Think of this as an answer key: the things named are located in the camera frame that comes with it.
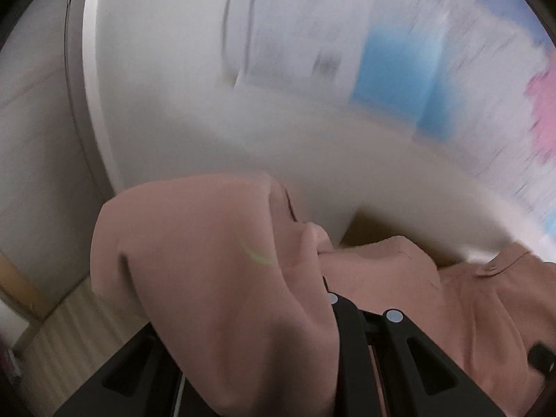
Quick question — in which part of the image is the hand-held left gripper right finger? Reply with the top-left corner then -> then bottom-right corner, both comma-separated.
325,292 -> 501,417

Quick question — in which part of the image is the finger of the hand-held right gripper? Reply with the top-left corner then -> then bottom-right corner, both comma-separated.
529,342 -> 556,375

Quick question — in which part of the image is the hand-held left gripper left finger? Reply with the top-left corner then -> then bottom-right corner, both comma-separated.
54,325 -> 210,417

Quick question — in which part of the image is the pink shirt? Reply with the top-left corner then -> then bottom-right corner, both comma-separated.
90,173 -> 556,417

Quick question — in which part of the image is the wooden frame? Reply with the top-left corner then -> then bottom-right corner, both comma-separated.
0,254 -> 49,326

